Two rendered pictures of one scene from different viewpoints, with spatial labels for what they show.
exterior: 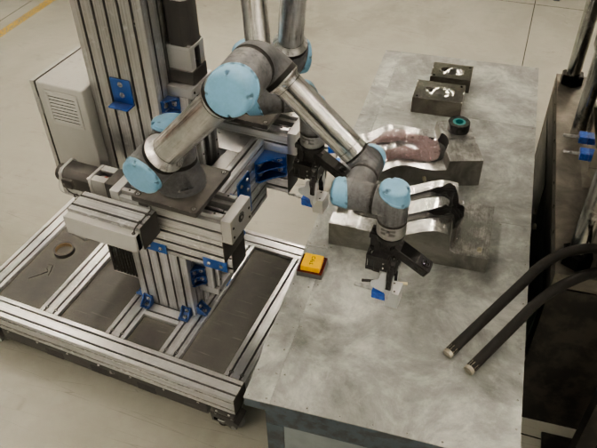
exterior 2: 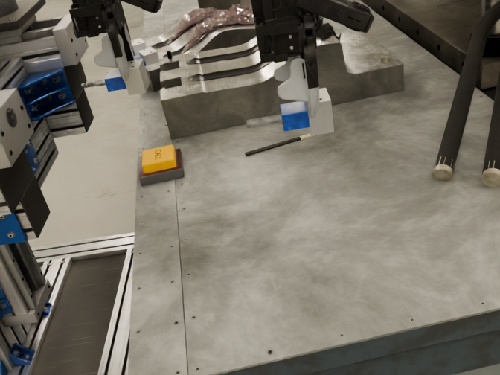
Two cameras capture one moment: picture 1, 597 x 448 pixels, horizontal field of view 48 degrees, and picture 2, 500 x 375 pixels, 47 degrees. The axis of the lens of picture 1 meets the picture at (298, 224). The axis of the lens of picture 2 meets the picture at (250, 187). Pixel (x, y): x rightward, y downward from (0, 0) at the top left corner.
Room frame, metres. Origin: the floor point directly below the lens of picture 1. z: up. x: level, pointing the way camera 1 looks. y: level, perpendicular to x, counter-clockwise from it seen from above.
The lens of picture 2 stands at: (0.53, 0.13, 1.32)
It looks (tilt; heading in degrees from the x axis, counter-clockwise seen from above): 32 degrees down; 340
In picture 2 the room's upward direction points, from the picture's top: 11 degrees counter-clockwise
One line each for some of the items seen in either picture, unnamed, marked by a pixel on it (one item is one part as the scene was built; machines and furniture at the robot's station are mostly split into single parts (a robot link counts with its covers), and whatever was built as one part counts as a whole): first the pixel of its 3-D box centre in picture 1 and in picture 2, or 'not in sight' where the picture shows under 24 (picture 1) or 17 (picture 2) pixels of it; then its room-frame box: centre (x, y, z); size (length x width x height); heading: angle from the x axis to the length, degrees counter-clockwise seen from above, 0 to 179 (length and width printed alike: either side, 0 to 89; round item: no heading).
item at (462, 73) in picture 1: (450, 76); not in sight; (2.59, -0.68, 0.83); 0.17 x 0.13 x 0.06; 73
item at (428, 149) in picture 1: (405, 144); (216, 17); (2.00, -0.39, 0.90); 0.26 x 0.18 x 0.08; 90
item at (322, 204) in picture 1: (306, 198); (112, 80); (1.66, -0.03, 0.93); 0.13 x 0.05 x 0.05; 65
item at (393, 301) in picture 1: (377, 289); (288, 116); (1.26, -0.21, 0.93); 0.13 x 0.05 x 0.05; 67
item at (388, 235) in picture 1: (391, 228); not in sight; (1.25, -0.23, 1.17); 0.08 x 0.08 x 0.05
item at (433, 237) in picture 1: (413, 216); (273, 64); (1.64, -0.37, 0.87); 0.50 x 0.26 x 0.14; 73
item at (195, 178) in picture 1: (179, 170); not in sight; (1.61, 0.35, 1.09); 0.15 x 0.15 x 0.10
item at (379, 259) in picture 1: (386, 249); (283, 13); (1.25, -0.23, 1.09); 0.09 x 0.08 x 0.12; 67
